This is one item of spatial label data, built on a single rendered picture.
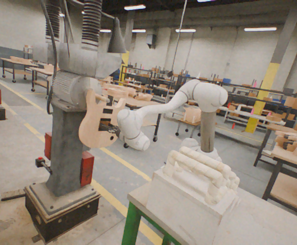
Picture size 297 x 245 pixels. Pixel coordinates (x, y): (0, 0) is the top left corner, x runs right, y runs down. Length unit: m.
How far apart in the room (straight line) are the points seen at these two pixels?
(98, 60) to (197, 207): 0.84
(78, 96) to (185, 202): 1.00
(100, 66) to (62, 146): 0.81
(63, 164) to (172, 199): 1.18
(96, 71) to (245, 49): 11.61
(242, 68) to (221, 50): 1.75
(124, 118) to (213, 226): 0.60
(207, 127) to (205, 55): 11.75
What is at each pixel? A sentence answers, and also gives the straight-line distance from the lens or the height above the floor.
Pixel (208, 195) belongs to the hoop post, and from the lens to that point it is 0.64.
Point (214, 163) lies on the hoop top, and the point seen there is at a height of 1.21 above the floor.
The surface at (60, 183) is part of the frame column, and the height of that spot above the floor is 0.42.
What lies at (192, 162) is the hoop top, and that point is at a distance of 0.63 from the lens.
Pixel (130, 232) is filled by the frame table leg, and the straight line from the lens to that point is 0.98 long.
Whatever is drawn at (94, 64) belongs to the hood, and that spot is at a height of 1.46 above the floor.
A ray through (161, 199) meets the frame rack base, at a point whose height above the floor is 1.02.
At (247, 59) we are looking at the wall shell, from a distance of 12.20.
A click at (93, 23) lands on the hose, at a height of 1.68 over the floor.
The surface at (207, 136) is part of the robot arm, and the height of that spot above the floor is 1.10.
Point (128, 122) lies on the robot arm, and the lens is 0.94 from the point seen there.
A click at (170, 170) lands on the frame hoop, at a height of 1.14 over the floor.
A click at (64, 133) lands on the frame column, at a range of 1.57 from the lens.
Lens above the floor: 1.46
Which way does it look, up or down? 15 degrees down
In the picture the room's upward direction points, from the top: 11 degrees clockwise
